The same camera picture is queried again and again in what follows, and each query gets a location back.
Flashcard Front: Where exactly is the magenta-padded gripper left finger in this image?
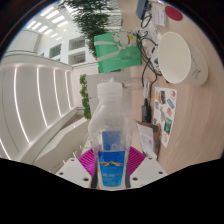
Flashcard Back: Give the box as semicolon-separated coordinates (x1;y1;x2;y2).
55;148;99;189

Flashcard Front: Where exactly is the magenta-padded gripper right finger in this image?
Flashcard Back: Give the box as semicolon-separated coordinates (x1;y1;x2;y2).
124;146;168;189

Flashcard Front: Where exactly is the clear blue-labelled water bottle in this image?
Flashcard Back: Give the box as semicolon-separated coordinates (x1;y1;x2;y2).
87;79;134;191

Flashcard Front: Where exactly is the white paper booklet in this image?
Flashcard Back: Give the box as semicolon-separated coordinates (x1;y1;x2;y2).
135;120;161;160

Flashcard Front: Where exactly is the black power adaptor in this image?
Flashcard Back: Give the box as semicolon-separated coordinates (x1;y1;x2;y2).
142;98;153;124

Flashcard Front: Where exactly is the colourful sticker sheet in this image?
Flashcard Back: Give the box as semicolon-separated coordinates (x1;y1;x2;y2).
153;87;178;149

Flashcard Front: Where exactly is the green hedge on white planter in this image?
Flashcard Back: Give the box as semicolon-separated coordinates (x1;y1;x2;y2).
79;73;92;120

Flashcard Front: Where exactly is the clear plastic tumbler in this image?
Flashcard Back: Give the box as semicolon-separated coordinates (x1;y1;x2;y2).
122;73;145;90

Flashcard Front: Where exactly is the white mug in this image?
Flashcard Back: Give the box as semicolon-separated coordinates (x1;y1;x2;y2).
157;31;209;86

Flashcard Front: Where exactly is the green printed tote bag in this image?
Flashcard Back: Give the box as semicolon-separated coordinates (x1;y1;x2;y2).
93;30;143;74

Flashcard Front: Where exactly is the row of potted green trees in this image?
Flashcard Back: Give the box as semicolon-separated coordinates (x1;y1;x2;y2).
61;0;119;59

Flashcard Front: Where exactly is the white paper card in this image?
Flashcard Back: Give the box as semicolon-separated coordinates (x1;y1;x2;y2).
151;2;168;27

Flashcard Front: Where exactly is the flat round red coaster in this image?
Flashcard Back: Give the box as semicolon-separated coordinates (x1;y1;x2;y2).
164;5;184;22

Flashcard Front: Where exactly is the black power cable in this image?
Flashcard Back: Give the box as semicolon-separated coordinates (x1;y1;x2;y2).
138;14;164;101

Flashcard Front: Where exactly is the white cable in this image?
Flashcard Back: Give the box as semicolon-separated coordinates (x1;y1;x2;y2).
136;26;161;68

